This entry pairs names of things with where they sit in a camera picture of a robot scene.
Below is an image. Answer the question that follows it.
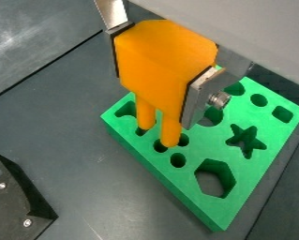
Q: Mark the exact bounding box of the green shape sorting board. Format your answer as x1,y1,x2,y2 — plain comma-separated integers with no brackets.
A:
101,78,299,232

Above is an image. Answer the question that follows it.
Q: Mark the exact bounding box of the black curved holder bracket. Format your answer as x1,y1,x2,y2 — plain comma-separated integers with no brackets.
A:
0,155,57,240

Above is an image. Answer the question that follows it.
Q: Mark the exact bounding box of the orange three prong block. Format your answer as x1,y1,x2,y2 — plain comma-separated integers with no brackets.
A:
113,20,216,147

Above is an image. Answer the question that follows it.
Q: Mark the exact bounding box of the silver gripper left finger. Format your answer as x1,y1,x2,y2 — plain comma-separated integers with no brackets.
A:
92,0,133,75

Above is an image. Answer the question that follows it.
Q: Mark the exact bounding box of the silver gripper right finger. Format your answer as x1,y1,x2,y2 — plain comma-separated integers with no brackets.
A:
179,46,252,129

